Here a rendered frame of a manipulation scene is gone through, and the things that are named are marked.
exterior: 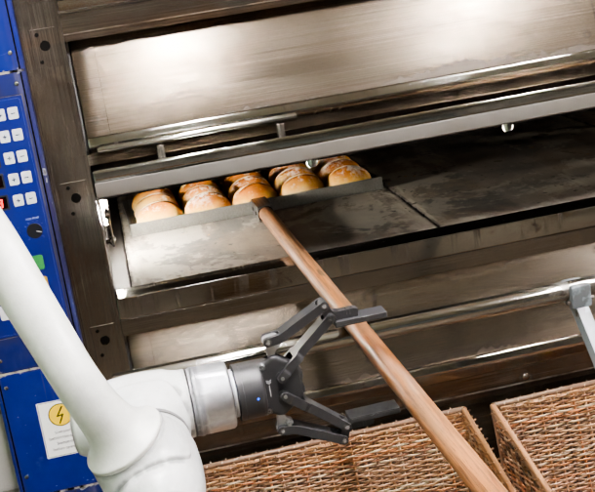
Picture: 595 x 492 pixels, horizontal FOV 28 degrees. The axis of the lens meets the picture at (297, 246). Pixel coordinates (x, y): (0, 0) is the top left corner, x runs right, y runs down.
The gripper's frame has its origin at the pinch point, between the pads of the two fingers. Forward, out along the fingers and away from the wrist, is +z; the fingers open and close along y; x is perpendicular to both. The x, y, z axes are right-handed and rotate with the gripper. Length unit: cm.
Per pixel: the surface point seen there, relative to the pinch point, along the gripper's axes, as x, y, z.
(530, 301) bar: -18.8, 3.1, 28.2
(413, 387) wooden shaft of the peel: 13.7, -1.3, 0.2
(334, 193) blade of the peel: -100, 0, 17
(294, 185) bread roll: -102, -3, 9
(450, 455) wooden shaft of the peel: 31.6, -0.3, -1.1
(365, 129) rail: -42.2, -23.2, 11.9
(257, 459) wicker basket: -53, 35, -14
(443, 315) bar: -19.2, 2.7, 14.5
